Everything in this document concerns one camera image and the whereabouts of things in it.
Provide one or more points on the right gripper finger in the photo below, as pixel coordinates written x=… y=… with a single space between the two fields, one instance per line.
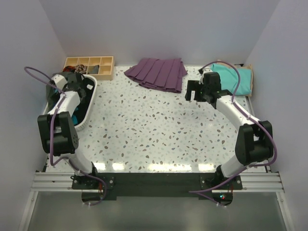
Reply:
x=188 y=95
x=194 y=85

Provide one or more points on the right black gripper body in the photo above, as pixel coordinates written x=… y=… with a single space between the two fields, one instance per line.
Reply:
x=205 y=90

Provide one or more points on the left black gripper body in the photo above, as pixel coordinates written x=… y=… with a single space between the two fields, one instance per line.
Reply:
x=66 y=87

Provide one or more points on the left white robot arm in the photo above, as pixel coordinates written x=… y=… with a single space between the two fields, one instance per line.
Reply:
x=70 y=98

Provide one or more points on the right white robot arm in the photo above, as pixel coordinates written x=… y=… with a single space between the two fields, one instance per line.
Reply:
x=254 y=142

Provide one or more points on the red black fabric roll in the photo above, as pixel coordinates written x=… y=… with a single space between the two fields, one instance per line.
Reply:
x=69 y=68

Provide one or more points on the patterned brown fabric roll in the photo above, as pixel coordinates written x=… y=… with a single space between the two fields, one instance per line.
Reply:
x=82 y=69

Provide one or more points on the mint green folded shirt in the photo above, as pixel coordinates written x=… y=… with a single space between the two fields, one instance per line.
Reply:
x=228 y=79

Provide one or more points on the dark grey fabric roll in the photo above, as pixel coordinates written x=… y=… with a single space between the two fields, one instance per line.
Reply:
x=93 y=70

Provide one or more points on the purple pleated skirt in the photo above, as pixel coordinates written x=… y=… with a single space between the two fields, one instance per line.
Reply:
x=157 y=74

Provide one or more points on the wooden compartment organizer box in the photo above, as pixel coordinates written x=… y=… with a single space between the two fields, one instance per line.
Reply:
x=100 y=67

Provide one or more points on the white laundry basket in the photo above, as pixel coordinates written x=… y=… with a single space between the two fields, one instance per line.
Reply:
x=89 y=106

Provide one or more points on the tan folded cloth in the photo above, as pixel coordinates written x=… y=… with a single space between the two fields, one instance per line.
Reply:
x=250 y=77

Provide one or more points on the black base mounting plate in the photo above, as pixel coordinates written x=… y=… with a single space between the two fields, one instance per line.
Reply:
x=141 y=185

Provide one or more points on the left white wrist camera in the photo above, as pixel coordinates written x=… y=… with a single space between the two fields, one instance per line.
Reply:
x=59 y=81

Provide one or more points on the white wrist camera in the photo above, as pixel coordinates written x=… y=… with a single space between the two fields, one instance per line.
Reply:
x=202 y=72
x=59 y=81

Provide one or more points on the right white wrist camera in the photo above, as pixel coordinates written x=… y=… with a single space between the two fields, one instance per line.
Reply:
x=202 y=72

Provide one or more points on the aluminium frame rail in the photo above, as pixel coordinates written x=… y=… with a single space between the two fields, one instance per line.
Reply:
x=251 y=182

